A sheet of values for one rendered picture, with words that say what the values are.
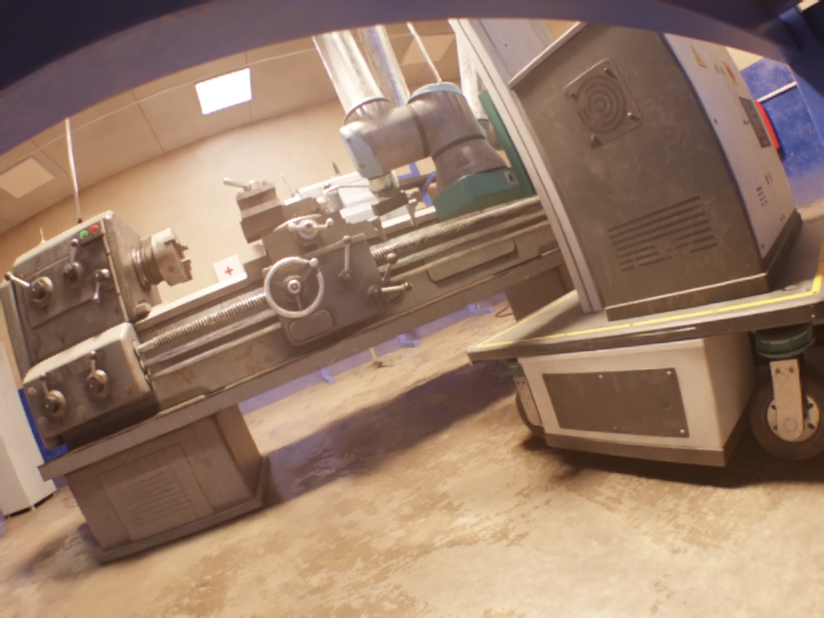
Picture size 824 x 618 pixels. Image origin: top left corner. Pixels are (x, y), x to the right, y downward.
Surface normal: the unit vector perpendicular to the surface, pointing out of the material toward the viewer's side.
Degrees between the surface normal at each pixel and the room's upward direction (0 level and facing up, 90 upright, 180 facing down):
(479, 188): 90
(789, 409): 90
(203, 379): 90
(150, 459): 90
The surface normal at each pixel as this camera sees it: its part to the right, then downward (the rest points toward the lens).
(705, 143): -0.83, 0.35
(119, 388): 0.29, -0.10
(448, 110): 0.05, 0.00
